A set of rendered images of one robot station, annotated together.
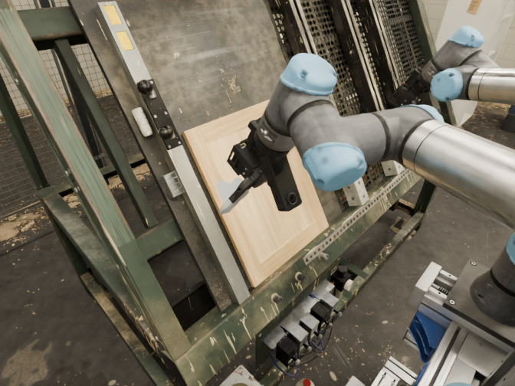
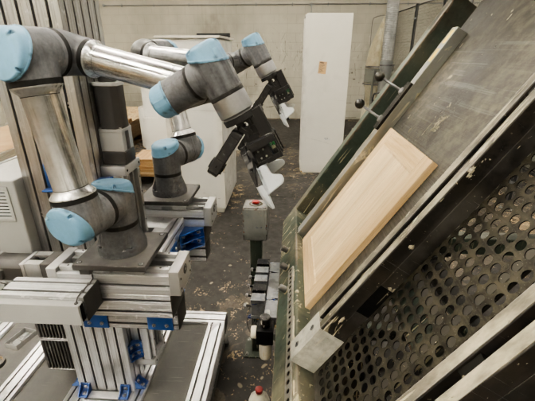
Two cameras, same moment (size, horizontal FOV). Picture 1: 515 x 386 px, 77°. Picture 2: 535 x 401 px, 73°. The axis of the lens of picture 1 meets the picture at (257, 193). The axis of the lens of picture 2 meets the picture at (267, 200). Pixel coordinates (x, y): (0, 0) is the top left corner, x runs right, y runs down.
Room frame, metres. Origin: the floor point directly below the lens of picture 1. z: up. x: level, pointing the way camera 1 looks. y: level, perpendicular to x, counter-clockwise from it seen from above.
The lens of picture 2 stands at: (1.62, -0.98, 1.63)
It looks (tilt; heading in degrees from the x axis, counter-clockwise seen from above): 23 degrees down; 139
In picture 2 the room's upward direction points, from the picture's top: straight up
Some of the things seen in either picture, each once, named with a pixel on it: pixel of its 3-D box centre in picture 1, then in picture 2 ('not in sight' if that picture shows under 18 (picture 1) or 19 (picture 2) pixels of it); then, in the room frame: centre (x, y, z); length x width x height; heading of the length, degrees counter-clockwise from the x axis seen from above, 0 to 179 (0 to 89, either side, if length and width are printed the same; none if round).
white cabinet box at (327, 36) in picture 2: not in sight; (322, 96); (-1.86, 3.03, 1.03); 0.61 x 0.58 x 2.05; 136
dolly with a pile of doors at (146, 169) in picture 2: not in sight; (154, 165); (-3.03, 0.96, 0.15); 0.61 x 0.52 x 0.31; 136
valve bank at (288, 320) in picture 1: (314, 319); (262, 301); (0.70, -0.22, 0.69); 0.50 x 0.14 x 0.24; 135
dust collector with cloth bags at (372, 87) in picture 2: not in sight; (382, 82); (-2.13, 4.92, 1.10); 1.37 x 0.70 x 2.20; 136
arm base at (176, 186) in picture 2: not in sight; (169, 181); (0.18, -0.32, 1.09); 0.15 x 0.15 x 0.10
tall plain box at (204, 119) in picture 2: not in sight; (204, 124); (-1.86, 1.09, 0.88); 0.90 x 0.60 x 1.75; 136
